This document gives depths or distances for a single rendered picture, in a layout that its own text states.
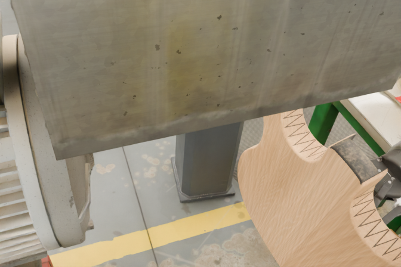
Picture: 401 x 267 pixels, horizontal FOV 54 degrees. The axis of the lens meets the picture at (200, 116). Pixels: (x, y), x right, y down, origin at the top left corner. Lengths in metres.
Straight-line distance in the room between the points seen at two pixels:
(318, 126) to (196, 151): 0.58
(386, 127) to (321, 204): 0.53
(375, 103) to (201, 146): 0.76
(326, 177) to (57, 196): 0.35
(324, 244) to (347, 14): 0.43
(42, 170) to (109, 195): 1.59
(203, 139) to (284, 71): 1.32
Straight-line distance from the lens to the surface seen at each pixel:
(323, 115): 1.26
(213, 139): 1.62
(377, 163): 0.80
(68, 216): 0.41
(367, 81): 0.37
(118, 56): 0.24
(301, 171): 0.61
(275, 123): 0.61
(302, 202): 0.65
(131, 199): 1.94
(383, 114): 1.14
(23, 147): 0.38
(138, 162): 2.07
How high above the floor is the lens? 1.61
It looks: 44 degrees down
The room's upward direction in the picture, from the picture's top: 6 degrees clockwise
